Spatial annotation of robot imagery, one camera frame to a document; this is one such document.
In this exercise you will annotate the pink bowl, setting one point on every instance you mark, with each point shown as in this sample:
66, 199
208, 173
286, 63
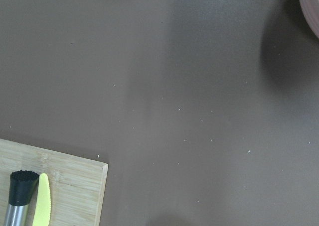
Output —
310, 9

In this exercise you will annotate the wooden cutting board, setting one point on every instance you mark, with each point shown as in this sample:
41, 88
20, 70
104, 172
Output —
77, 184

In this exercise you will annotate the yellow plastic knife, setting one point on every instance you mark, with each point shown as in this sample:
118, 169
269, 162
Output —
42, 212

